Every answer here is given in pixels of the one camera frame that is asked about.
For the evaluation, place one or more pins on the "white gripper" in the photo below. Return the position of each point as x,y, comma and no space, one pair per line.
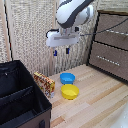
62,38

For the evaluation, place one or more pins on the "yellow red cereal bar box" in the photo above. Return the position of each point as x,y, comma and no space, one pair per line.
44,84

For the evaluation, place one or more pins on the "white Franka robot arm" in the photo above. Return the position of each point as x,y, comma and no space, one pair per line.
71,13

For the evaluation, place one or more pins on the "blue plastic bowl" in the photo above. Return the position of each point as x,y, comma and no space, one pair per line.
67,78

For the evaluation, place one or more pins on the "beige woven folding screen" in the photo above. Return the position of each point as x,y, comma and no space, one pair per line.
31,33

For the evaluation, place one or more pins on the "yellow plastic bowl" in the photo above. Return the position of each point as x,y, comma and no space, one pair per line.
70,91

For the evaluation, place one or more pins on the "brown drawer cabinet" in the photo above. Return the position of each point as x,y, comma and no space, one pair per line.
111,43

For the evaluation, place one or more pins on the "black fabric storage box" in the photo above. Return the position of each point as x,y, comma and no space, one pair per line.
18,96

